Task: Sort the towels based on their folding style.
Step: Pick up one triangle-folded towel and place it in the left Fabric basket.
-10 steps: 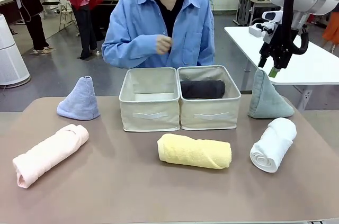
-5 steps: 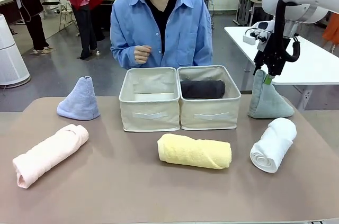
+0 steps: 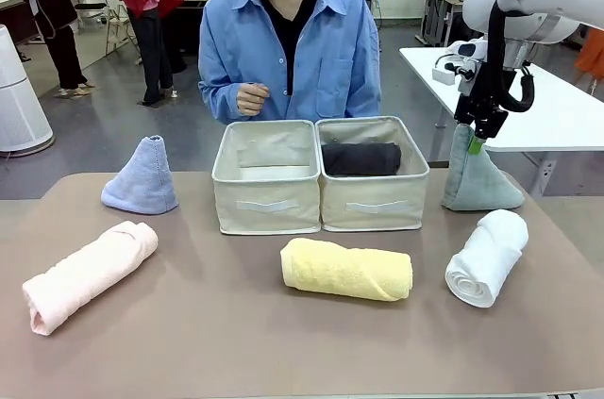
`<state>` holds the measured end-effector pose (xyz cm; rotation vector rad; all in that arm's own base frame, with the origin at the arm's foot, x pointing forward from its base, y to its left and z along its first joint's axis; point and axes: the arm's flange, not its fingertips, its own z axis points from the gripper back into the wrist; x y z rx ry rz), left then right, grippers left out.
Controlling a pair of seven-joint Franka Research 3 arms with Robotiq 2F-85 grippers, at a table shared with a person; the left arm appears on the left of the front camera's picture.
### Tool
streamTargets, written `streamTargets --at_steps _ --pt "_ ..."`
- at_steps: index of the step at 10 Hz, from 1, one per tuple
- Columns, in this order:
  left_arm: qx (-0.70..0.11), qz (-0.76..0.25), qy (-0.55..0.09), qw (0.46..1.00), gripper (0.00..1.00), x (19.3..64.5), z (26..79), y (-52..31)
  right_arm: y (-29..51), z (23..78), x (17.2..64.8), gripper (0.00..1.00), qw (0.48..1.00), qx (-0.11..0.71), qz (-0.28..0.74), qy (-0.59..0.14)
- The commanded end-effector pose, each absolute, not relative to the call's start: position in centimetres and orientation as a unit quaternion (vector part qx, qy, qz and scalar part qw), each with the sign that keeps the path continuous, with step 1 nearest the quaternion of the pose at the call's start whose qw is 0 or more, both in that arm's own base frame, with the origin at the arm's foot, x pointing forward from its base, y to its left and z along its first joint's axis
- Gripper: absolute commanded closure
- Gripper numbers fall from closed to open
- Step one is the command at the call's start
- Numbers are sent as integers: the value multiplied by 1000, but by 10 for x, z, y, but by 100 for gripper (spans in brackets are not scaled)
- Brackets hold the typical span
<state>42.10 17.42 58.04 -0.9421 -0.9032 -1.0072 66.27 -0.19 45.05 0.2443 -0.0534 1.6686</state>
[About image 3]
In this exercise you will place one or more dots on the person in blue shirt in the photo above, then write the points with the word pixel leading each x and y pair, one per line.
pixel 330 40

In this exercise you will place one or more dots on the dark grey rolled towel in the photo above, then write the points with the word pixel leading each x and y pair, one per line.
pixel 361 158

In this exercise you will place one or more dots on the grey-green cone towel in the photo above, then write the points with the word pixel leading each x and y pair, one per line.
pixel 476 182

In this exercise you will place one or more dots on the background work desk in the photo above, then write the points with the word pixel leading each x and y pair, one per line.
pixel 436 7

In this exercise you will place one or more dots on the white background table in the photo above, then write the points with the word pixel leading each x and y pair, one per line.
pixel 557 121

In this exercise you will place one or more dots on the person in black skirt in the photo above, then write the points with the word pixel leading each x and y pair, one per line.
pixel 56 3

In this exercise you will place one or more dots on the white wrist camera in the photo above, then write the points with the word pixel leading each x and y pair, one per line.
pixel 464 47

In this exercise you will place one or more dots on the white air purifier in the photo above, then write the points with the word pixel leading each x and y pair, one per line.
pixel 19 102

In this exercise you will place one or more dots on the yellow towel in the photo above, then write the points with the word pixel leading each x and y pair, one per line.
pixel 344 269

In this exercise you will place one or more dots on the person in orange clothes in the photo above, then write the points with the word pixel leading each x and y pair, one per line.
pixel 592 57

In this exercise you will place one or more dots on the person's right forearm blue sleeve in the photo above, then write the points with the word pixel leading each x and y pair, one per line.
pixel 217 99

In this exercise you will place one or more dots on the beige fabric storage bin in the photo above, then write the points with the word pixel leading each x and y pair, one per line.
pixel 266 201
pixel 377 203

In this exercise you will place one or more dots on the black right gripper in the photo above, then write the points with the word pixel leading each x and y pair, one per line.
pixel 481 104

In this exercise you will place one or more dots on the person's right hand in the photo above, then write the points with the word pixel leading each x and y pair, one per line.
pixel 250 99

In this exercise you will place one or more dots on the light blue cone towel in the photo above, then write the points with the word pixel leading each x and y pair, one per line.
pixel 141 177

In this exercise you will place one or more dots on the white towel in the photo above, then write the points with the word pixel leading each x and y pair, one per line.
pixel 486 257

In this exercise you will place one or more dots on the pink towel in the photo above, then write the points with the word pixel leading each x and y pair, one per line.
pixel 85 276

